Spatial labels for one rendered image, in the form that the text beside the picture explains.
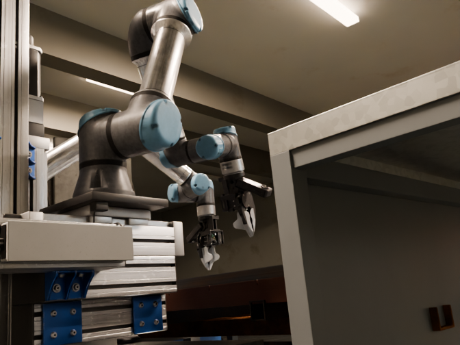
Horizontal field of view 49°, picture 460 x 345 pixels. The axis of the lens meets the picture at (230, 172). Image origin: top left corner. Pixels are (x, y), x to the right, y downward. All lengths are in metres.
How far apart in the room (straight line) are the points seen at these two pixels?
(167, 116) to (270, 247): 10.05
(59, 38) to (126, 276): 3.46
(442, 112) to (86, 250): 0.66
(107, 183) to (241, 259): 10.52
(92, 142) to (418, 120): 0.80
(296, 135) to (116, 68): 3.97
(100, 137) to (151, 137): 0.14
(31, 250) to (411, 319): 0.76
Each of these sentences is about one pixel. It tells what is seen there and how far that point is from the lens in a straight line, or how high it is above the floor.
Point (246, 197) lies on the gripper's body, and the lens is 1.61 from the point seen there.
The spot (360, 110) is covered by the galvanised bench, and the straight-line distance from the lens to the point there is 0.76.
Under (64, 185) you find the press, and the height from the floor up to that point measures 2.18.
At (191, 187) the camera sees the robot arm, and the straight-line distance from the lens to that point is 1.87.
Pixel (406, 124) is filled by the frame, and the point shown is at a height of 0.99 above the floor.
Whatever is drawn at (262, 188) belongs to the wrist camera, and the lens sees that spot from 1.57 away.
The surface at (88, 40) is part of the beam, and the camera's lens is 4.66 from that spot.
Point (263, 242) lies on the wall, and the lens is 11.29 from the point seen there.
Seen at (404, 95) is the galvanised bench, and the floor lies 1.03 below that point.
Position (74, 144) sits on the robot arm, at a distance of 1.90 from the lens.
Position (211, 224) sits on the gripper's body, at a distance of 2.01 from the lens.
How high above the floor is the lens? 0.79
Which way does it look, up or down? 14 degrees up
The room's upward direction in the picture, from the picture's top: 6 degrees counter-clockwise
